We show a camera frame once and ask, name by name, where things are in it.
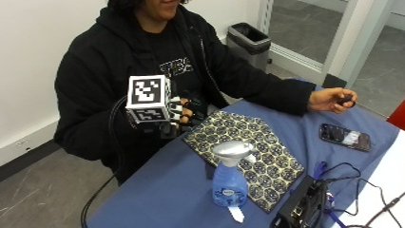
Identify white marker cube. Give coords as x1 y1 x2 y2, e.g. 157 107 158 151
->
124 74 174 124

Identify black electronics box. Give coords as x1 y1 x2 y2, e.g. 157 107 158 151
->
272 175 332 228

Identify small black clicker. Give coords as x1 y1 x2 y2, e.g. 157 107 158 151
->
336 94 357 107

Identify blue tablecloth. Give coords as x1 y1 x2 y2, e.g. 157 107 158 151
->
87 78 401 228

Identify red chair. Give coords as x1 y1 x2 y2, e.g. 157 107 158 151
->
386 99 405 131

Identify thick black cable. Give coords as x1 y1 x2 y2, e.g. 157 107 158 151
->
345 190 405 228

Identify person in black hoodie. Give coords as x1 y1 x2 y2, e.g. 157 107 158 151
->
53 0 360 186

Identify white paper tag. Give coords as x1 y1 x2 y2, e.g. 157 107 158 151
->
226 205 246 224

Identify blue lanyard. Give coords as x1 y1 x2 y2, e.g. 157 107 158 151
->
313 161 348 228

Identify black glove cable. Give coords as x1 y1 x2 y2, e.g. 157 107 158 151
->
80 94 130 228

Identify blue spray bottle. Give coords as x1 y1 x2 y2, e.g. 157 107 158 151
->
210 140 257 209

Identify patterned black and cream cloth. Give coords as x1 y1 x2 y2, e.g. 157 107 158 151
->
181 109 306 214

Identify thin black cable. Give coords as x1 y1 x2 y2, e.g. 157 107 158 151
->
317 161 404 228

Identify black smartphone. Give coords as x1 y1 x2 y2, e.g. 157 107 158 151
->
317 123 373 153

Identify glass door with white frame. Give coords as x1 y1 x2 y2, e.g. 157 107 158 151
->
257 0 400 90

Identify black door stop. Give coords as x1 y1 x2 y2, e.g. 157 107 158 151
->
321 73 348 89

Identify grey trash bin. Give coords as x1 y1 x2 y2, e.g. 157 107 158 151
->
225 22 273 72

